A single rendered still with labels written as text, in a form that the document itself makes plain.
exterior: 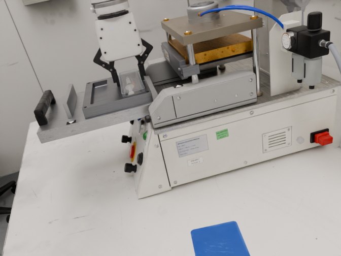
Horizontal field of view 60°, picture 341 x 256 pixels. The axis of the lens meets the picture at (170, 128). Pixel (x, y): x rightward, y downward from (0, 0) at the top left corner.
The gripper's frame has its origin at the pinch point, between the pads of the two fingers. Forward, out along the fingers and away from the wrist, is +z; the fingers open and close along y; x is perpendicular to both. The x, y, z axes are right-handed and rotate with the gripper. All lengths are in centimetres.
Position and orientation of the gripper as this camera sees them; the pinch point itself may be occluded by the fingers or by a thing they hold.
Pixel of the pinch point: (129, 75)
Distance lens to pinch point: 78.9
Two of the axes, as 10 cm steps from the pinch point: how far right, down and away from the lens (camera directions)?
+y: 9.6, -2.6, 0.9
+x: -2.0, -4.3, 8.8
